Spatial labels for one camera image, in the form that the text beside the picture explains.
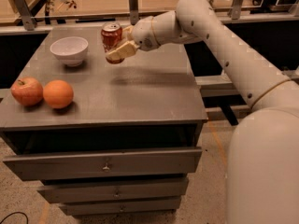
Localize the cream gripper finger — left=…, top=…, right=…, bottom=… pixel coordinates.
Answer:
left=106, top=40, right=139, bottom=62
left=121, top=25, right=134, bottom=41

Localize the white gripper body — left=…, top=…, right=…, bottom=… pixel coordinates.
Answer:
left=131, top=16, right=160, bottom=51

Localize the red coke can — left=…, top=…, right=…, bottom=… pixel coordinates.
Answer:
left=101, top=21, right=122, bottom=54

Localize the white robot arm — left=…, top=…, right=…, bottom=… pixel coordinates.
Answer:
left=106, top=0, right=299, bottom=224

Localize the white bowl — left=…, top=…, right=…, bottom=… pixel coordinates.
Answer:
left=50, top=36, right=89, bottom=67

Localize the orange fruit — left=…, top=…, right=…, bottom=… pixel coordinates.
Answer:
left=43, top=80, right=74, bottom=109

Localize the grey drawer cabinet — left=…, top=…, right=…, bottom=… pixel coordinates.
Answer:
left=0, top=25, right=208, bottom=217

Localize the red apple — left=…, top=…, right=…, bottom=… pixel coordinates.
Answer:
left=10, top=77, right=43, bottom=106

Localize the top grey drawer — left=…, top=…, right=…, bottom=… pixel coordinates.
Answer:
left=4, top=147, right=202, bottom=181

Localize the grey drawer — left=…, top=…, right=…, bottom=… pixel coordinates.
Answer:
left=4, top=147, right=202, bottom=181
left=37, top=177, right=189, bottom=203
left=59, top=196, right=181, bottom=216

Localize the middle grey drawer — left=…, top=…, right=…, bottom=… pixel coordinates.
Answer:
left=37, top=177, right=189, bottom=203

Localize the bottom grey drawer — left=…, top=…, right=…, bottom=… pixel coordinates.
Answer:
left=59, top=196, right=181, bottom=216

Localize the middle metal bracket post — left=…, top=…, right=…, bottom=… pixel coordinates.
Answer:
left=129, top=0, right=139, bottom=25

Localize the metal bracket post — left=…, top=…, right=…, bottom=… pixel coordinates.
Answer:
left=228, top=0, right=244, bottom=20
left=13, top=0, right=36, bottom=31
left=129, top=0, right=139, bottom=25

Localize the left metal bracket post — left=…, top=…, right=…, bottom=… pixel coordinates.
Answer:
left=13, top=0, right=36, bottom=31

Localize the right metal bracket post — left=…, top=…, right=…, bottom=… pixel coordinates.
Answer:
left=228, top=0, right=244, bottom=20

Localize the black cable on floor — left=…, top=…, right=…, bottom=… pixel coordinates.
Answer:
left=0, top=211, right=30, bottom=224

